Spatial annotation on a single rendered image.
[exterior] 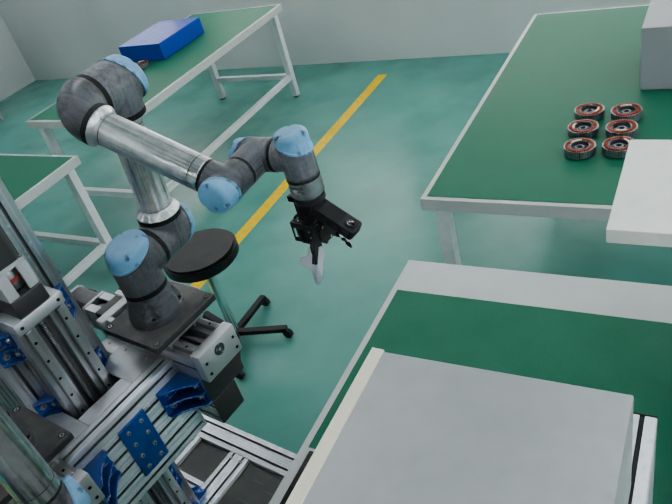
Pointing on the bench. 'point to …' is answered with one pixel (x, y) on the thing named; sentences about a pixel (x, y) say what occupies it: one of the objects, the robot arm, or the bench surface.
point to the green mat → (536, 353)
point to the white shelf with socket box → (643, 196)
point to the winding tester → (469, 439)
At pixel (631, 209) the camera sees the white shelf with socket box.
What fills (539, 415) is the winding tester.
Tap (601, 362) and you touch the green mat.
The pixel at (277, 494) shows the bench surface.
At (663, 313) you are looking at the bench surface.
